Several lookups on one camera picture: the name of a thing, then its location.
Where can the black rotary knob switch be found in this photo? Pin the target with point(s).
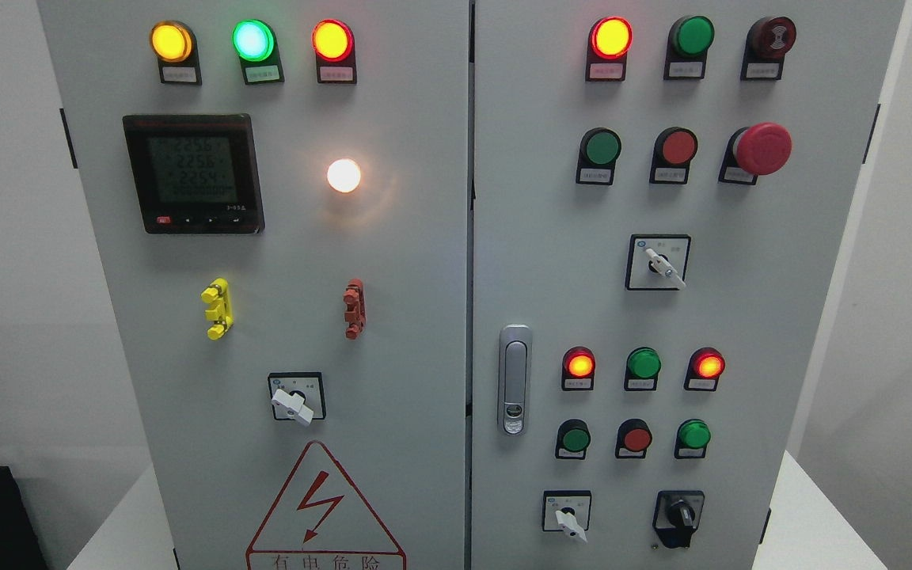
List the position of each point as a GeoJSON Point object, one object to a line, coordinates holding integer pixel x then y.
{"type": "Point", "coordinates": [677, 516]}

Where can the red terminal connector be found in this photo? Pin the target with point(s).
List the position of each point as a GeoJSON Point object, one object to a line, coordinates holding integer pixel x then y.
{"type": "Point", "coordinates": [355, 308]}

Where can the red lit lamp lower left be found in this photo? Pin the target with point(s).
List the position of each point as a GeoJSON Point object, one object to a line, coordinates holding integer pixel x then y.
{"type": "Point", "coordinates": [578, 370]}

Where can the red lit lamp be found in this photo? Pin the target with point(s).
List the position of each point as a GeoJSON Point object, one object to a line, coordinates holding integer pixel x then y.
{"type": "Point", "coordinates": [578, 370]}
{"type": "Point", "coordinates": [608, 45]}

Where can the white lit indicator lamp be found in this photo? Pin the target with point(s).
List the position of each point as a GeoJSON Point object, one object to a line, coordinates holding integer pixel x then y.
{"type": "Point", "coordinates": [344, 175]}

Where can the green push button lower left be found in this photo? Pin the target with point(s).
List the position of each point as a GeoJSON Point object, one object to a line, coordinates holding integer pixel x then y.
{"type": "Point", "coordinates": [573, 439]}

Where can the green push button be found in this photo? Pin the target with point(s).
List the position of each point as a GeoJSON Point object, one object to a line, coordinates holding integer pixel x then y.
{"type": "Point", "coordinates": [692, 439]}
{"type": "Point", "coordinates": [573, 439]}
{"type": "Point", "coordinates": [598, 151]}

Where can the green push button upper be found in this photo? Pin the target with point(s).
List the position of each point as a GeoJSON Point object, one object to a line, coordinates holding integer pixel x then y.
{"type": "Point", "coordinates": [598, 151]}

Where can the grey left cabinet door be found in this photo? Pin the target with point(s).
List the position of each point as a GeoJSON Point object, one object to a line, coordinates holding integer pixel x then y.
{"type": "Point", "coordinates": [395, 398]}

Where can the grey cabinet door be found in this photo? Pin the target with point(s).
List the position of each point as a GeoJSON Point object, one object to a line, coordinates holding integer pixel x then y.
{"type": "Point", "coordinates": [551, 254]}
{"type": "Point", "coordinates": [395, 398]}

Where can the green lamp lower middle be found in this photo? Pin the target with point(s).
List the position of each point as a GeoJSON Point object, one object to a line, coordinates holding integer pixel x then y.
{"type": "Point", "coordinates": [642, 370]}

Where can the grey right cabinet door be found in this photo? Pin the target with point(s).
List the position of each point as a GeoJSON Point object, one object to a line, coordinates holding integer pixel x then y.
{"type": "Point", "coordinates": [551, 254]}

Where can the red push button lower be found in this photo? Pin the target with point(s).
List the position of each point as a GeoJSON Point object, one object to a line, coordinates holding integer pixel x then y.
{"type": "Point", "coordinates": [633, 439]}

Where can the red push button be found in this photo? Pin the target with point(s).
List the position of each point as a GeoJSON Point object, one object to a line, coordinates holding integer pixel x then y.
{"type": "Point", "coordinates": [674, 150]}
{"type": "Point", "coordinates": [633, 439]}

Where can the yellow terminal connector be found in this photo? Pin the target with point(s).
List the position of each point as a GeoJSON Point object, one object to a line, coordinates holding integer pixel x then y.
{"type": "Point", "coordinates": [219, 308]}

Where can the red push button upper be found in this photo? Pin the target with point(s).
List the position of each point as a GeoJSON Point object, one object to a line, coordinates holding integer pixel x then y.
{"type": "Point", "coordinates": [674, 150]}

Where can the red lamp lower right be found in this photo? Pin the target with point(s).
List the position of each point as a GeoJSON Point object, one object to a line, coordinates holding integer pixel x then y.
{"type": "Point", "coordinates": [706, 365]}

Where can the red lit lamp left door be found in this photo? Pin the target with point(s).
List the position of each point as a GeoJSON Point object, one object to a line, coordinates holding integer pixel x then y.
{"type": "Point", "coordinates": [335, 56]}

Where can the red electrical warning sticker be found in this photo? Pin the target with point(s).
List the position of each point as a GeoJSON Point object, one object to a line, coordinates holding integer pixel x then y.
{"type": "Point", "coordinates": [320, 520]}

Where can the green push button lower right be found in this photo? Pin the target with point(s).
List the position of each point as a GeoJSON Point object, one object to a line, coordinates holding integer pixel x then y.
{"type": "Point", "coordinates": [692, 439]}

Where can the black digital power meter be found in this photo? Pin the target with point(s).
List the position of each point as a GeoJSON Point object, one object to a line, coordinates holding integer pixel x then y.
{"type": "Point", "coordinates": [195, 173]}

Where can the red lit lamp right top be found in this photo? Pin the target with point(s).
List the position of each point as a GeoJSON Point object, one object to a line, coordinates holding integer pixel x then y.
{"type": "Point", "coordinates": [608, 45]}

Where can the green lit indicator lamp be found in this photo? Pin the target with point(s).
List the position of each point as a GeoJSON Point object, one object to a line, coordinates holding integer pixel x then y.
{"type": "Point", "coordinates": [255, 45]}

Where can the red emergency stop button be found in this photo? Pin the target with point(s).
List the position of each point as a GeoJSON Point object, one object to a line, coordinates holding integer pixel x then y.
{"type": "Point", "coordinates": [755, 151]}

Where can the green lamp right top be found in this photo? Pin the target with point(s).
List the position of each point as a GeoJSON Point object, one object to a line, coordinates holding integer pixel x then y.
{"type": "Point", "coordinates": [689, 39]}

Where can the yellow indicator lamp top left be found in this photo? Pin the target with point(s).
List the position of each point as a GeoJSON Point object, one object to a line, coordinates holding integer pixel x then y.
{"type": "Point", "coordinates": [176, 50]}

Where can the red buzzer alarm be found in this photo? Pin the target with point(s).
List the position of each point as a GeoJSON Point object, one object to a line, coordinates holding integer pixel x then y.
{"type": "Point", "coordinates": [768, 41]}

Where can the silver door lock handle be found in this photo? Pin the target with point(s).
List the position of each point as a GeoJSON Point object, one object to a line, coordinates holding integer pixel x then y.
{"type": "Point", "coordinates": [513, 378]}

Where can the white selector switch left door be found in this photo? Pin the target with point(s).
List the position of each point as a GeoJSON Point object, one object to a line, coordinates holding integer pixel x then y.
{"type": "Point", "coordinates": [297, 396]}

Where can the white selector switch upper right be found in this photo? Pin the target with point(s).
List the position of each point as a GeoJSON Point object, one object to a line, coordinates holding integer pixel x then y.
{"type": "Point", "coordinates": [657, 262]}

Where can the white selector switch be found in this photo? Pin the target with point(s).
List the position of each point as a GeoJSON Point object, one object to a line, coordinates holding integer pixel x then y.
{"type": "Point", "coordinates": [567, 512]}
{"type": "Point", "coordinates": [657, 262]}

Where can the white selector switch bottom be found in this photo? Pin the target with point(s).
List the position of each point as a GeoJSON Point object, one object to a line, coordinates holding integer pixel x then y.
{"type": "Point", "coordinates": [567, 512]}

